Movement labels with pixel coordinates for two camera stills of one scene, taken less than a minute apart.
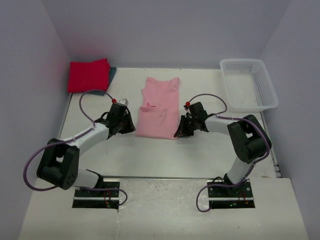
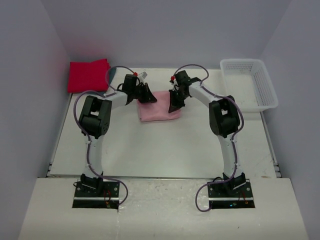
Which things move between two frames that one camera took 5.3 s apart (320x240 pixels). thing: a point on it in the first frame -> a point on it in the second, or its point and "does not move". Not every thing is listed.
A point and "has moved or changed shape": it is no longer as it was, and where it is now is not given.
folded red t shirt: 84,76 does not move
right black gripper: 188,124 -> 177,94
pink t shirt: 158,114 has moved or changed shape
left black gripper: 122,122 -> 144,92
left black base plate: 84,198 does not move
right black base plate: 239,197 does not move
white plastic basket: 248,86 does not move
